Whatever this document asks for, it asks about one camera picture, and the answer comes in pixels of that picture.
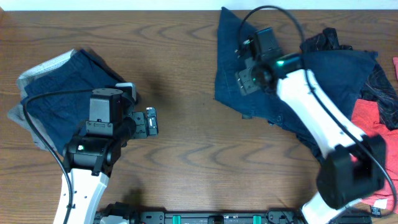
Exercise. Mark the folded navy shorts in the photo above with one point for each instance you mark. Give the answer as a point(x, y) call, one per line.
point(57, 117)

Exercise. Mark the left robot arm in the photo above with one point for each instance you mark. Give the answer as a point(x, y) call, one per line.
point(89, 159)

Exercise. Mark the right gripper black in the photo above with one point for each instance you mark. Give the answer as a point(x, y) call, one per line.
point(245, 84)

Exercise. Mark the grey mesh garment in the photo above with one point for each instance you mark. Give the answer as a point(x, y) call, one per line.
point(16, 113)

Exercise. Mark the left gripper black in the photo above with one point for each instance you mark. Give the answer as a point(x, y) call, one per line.
point(140, 125)

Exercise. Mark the red garment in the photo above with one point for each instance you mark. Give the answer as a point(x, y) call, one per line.
point(382, 144)

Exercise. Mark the black patterned shirt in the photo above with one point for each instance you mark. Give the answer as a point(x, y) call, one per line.
point(377, 88)

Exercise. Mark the dark blue denim shorts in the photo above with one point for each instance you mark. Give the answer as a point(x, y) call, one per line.
point(340, 73)

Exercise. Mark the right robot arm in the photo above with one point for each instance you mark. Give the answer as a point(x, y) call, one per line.
point(354, 166)

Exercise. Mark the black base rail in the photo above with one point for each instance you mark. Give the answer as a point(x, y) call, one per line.
point(123, 213)

